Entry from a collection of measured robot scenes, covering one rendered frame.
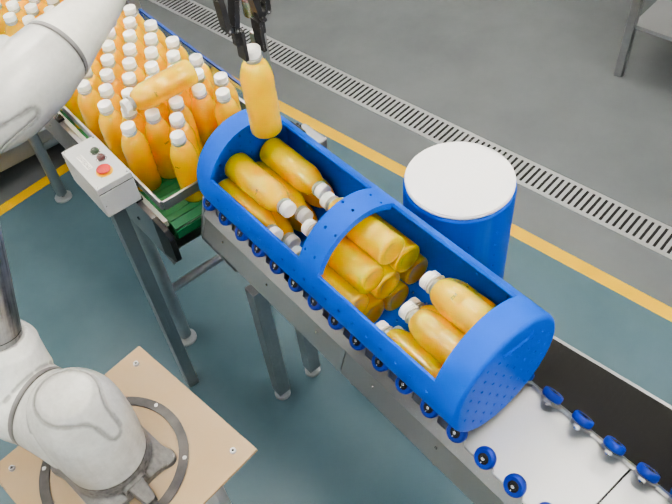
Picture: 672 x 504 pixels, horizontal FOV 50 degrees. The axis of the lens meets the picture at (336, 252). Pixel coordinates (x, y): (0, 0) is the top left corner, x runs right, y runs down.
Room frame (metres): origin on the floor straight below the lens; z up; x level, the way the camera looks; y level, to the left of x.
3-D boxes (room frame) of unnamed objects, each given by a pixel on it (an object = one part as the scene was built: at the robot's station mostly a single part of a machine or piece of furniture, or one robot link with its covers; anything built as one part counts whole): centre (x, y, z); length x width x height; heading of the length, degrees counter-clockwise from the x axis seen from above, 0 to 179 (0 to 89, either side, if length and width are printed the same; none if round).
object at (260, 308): (1.36, 0.25, 0.31); 0.06 x 0.06 x 0.63; 35
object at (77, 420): (0.66, 0.49, 1.18); 0.18 x 0.16 x 0.22; 60
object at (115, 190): (1.46, 0.59, 1.05); 0.20 x 0.10 x 0.10; 35
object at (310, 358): (1.44, 0.14, 0.31); 0.06 x 0.06 x 0.63; 35
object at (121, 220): (1.46, 0.59, 0.50); 0.04 x 0.04 x 1.00; 35
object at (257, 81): (1.33, 0.13, 1.34); 0.07 x 0.07 x 0.20
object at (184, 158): (1.50, 0.37, 1.00); 0.07 x 0.07 x 0.20
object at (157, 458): (0.64, 0.46, 1.04); 0.22 x 0.18 x 0.06; 43
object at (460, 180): (1.31, -0.33, 1.03); 0.28 x 0.28 x 0.01
